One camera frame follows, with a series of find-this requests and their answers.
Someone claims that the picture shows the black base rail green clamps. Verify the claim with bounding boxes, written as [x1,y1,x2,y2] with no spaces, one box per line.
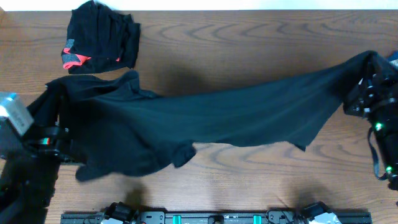
[60,202,373,224]

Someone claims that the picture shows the black shirt with white logo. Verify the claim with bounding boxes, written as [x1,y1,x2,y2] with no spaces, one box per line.
[26,50,396,183]

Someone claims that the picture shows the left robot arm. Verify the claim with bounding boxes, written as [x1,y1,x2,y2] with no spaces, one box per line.
[1,121,74,224]

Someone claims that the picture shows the folded black garment orange trim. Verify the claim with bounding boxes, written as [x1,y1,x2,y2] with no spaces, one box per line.
[61,1,141,75]

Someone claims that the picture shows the blue shirt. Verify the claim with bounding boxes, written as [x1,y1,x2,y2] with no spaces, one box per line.
[387,51,398,62]

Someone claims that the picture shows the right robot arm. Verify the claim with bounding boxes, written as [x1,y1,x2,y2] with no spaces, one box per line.
[343,70,397,190]

